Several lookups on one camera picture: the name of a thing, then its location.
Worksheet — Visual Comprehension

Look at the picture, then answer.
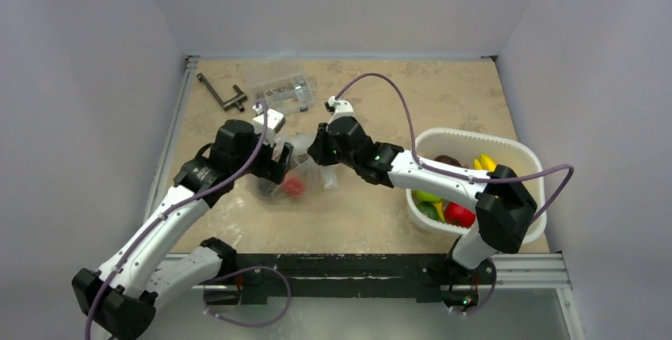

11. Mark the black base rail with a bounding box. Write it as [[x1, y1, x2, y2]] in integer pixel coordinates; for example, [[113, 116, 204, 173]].
[[202, 254, 497, 311]]

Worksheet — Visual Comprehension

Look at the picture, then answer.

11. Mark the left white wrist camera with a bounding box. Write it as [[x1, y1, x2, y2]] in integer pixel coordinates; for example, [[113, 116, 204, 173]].
[[251, 102, 286, 143]]

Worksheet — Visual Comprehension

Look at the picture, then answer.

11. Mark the black metal T-wrench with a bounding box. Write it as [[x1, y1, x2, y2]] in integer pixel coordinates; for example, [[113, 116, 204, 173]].
[[196, 72, 248, 113]]

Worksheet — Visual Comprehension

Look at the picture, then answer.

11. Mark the clear plastic bag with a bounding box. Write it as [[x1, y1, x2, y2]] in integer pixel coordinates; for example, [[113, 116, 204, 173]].
[[246, 132, 339, 204]]

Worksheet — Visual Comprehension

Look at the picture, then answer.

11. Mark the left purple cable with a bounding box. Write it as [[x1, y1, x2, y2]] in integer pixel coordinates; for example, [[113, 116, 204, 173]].
[[83, 100, 269, 340]]

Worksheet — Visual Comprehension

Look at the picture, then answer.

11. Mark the light green fake apple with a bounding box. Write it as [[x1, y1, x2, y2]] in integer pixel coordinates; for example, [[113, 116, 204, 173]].
[[412, 190, 443, 204]]

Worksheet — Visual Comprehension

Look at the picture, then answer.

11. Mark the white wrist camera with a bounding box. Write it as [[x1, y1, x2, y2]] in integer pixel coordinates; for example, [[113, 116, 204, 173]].
[[251, 102, 286, 143], [325, 96, 354, 122]]

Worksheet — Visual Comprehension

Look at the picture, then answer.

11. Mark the white plastic basket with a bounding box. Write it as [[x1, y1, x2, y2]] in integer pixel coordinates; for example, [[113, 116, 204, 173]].
[[405, 128, 543, 237]]

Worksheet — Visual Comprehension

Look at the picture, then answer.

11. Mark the yellow fake banana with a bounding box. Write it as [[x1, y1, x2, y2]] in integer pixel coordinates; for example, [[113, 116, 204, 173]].
[[473, 153, 498, 172]]

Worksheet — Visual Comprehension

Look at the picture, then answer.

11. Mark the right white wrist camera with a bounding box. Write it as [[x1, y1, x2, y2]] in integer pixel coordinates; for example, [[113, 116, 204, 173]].
[[325, 96, 354, 122]]

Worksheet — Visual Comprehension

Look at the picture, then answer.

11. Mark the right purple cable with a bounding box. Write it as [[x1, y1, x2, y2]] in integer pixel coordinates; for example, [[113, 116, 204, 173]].
[[334, 72, 575, 223]]

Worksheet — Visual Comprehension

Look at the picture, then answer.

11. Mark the dark red fake fruit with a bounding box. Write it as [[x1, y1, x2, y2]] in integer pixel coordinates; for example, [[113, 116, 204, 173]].
[[433, 155, 462, 167]]

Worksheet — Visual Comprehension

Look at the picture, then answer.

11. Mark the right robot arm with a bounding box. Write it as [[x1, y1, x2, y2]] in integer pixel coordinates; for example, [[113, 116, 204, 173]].
[[307, 117, 537, 282]]

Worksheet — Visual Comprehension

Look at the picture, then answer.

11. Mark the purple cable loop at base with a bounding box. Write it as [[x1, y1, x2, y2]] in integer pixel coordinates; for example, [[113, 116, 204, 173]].
[[202, 266, 293, 328]]

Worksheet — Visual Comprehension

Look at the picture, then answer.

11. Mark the red apple in basket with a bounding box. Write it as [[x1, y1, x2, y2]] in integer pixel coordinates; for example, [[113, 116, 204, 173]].
[[444, 202, 475, 228]]

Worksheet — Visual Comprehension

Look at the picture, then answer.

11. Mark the clear plastic screw box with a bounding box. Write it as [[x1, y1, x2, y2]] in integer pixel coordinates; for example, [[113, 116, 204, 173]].
[[241, 58, 315, 115]]

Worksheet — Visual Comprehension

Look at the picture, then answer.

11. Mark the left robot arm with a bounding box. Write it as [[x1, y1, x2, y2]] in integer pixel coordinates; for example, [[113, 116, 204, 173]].
[[71, 112, 293, 339]]

